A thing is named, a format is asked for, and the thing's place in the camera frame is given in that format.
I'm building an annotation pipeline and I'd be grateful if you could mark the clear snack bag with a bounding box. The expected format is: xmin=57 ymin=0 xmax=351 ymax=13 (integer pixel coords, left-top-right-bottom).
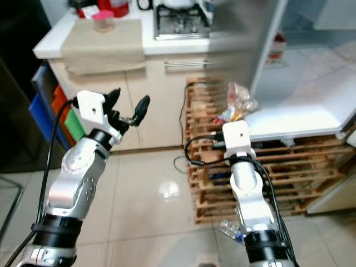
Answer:
xmin=211 ymin=82 xmax=260 ymax=126

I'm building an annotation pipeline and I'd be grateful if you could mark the grey small fridge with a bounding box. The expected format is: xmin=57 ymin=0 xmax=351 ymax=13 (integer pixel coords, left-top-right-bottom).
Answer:
xmin=209 ymin=0 xmax=356 ymax=142

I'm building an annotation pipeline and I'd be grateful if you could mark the white topped kitchen cabinet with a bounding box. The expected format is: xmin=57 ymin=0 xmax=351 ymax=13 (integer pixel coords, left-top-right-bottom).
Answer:
xmin=33 ymin=10 xmax=213 ymax=152

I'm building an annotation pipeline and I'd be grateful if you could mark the wooden wine rack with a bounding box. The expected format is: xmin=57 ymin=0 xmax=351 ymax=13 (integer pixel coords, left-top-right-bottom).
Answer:
xmin=184 ymin=77 xmax=347 ymax=225

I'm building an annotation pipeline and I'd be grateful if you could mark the green flat board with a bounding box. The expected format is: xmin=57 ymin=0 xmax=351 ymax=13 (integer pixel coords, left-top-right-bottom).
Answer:
xmin=64 ymin=107 xmax=87 ymax=143

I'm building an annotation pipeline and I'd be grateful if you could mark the beige cloth mat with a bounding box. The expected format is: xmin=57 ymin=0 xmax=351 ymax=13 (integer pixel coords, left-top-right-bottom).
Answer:
xmin=60 ymin=19 xmax=145 ymax=76

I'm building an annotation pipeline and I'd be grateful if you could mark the orange flat board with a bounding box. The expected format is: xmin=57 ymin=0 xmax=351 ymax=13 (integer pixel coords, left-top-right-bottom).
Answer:
xmin=52 ymin=83 xmax=76 ymax=135

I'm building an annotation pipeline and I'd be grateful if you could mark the blue flat board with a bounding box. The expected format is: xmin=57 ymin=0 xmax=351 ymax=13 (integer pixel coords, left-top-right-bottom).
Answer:
xmin=29 ymin=64 xmax=63 ymax=160

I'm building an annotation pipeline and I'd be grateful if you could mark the pink lidded container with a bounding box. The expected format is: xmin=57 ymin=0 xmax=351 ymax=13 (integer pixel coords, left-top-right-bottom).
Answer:
xmin=92 ymin=10 xmax=115 ymax=33

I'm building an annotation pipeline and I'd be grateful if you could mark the white red small box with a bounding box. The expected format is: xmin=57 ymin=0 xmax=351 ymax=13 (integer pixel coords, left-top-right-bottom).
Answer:
xmin=75 ymin=4 xmax=101 ymax=19

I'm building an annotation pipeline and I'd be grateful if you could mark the red kettle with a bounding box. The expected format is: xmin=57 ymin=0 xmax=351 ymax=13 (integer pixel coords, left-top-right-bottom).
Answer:
xmin=97 ymin=0 xmax=130 ymax=18

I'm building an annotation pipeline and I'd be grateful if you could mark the clear plastic water bottle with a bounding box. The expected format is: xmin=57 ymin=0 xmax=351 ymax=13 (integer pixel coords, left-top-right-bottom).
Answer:
xmin=219 ymin=220 xmax=246 ymax=244

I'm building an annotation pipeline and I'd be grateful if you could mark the steel gas hob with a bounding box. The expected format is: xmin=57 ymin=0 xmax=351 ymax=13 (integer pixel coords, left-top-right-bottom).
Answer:
xmin=153 ymin=3 xmax=213 ymax=40

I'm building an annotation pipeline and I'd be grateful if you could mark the dark glossy cabinet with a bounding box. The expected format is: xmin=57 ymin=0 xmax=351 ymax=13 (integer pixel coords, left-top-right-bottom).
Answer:
xmin=0 ymin=0 xmax=54 ymax=174

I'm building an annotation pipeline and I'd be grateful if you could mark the white cooking pot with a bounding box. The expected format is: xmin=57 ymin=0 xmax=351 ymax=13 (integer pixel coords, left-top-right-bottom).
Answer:
xmin=161 ymin=0 xmax=196 ymax=9

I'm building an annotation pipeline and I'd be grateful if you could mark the small red white bottle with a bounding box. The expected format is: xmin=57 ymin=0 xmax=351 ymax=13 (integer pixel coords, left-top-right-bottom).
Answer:
xmin=270 ymin=32 xmax=288 ymax=61

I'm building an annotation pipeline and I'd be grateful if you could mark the white floor unit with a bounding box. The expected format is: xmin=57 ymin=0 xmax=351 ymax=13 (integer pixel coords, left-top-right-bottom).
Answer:
xmin=306 ymin=171 xmax=356 ymax=215

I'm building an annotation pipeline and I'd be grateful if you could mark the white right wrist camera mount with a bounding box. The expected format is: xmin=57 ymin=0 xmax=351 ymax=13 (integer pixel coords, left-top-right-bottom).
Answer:
xmin=221 ymin=120 xmax=252 ymax=162

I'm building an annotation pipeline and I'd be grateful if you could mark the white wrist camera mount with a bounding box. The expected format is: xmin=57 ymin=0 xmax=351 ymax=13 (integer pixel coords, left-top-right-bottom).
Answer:
xmin=221 ymin=120 xmax=252 ymax=162
xmin=75 ymin=90 xmax=111 ymax=135

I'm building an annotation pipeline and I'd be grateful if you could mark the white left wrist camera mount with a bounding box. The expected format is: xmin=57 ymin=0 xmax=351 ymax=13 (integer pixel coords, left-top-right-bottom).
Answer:
xmin=75 ymin=90 xmax=111 ymax=135

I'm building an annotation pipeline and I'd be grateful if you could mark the thin black floor cable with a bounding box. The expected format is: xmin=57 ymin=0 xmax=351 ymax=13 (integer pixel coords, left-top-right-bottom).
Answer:
xmin=172 ymin=83 xmax=194 ymax=175

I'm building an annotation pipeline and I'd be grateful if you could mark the steel drawer handle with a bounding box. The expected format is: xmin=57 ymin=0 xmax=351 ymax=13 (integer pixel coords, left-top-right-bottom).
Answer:
xmin=164 ymin=60 xmax=212 ymax=69

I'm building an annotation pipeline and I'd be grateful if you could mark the black handled mug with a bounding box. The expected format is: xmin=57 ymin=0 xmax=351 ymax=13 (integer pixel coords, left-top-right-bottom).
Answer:
xmin=136 ymin=0 xmax=154 ymax=11

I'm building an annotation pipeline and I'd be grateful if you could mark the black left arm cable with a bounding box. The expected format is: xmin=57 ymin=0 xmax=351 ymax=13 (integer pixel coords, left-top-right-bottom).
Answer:
xmin=4 ymin=97 xmax=77 ymax=267

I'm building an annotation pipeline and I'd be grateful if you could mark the thin dark metal frame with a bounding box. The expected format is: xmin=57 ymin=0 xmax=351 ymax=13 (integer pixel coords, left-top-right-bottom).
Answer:
xmin=0 ymin=176 xmax=26 ymax=241

